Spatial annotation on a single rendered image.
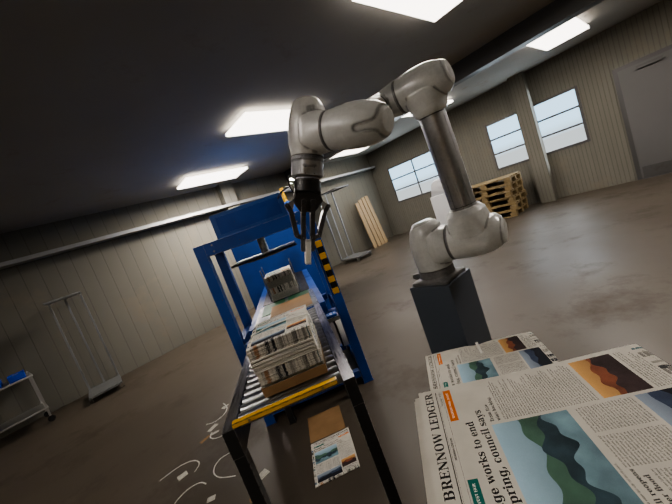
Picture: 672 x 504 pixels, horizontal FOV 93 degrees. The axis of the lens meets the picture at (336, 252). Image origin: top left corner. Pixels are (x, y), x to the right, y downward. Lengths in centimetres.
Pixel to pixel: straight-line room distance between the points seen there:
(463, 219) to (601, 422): 90
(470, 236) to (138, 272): 653
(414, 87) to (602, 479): 115
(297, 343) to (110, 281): 597
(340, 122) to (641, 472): 75
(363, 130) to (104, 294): 663
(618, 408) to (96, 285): 703
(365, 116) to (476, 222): 70
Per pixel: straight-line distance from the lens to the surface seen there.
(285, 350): 143
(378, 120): 80
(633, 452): 55
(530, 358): 117
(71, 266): 715
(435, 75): 130
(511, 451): 55
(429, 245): 141
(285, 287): 336
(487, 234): 134
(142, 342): 723
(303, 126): 89
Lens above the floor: 144
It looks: 7 degrees down
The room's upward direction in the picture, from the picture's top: 20 degrees counter-clockwise
